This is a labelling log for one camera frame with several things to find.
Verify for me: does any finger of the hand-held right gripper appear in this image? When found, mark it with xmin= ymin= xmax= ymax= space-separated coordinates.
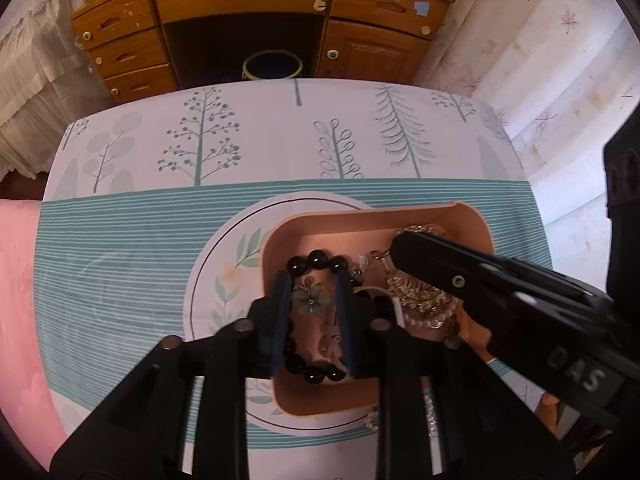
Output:
xmin=389 ymin=232 xmax=618 ymax=333

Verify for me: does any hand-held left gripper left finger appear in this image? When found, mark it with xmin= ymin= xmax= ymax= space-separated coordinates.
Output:
xmin=50 ymin=270 xmax=296 ymax=480

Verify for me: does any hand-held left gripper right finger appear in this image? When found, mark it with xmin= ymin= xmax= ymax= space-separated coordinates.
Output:
xmin=334 ymin=271 xmax=576 ymax=480

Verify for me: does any grey flower hair clip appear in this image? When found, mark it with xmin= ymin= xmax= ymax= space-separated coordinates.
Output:
xmin=348 ymin=255 xmax=371 ymax=288
xmin=292 ymin=282 xmax=333 ymax=316

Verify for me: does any gold leaf bracelet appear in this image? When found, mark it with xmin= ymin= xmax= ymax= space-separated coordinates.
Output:
xmin=382 ymin=225 xmax=458 ymax=313

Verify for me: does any pink smart band watch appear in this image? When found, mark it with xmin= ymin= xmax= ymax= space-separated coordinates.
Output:
xmin=320 ymin=285 xmax=406 ymax=361

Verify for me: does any white pearl bracelet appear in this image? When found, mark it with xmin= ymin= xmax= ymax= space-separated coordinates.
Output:
xmin=402 ymin=310 xmax=458 ymax=331

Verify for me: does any black bead bracelet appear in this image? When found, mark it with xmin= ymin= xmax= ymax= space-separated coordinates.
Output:
xmin=285 ymin=249 xmax=351 ymax=385

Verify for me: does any pink plastic box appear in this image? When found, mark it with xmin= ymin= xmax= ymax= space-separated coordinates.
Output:
xmin=260 ymin=201 xmax=496 ymax=418

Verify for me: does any tree print tablecloth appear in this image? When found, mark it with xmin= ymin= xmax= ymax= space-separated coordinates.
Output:
xmin=35 ymin=79 xmax=556 ymax=480

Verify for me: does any white leaf print curtain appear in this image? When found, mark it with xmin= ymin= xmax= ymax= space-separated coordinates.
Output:
xmin=410 ymin=0 xmax=640 ymax=226

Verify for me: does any round bin with pale rim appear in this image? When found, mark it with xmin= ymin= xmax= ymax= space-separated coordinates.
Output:
xmin=242 ymin=49 xmax=304 ymax=82

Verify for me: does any pink blanket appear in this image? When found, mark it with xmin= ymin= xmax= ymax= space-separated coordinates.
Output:
xmin=0 ymin=199 xmax=66 ymax=471

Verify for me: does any white lace furniture cover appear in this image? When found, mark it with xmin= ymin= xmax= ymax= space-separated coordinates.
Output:
xmin=0 ymin=0 xmax=108 ymax=181

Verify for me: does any small-bead pearl necklace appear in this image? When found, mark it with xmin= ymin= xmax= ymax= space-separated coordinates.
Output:
xmin=362 ymin=392 xmax=443 ymax=436

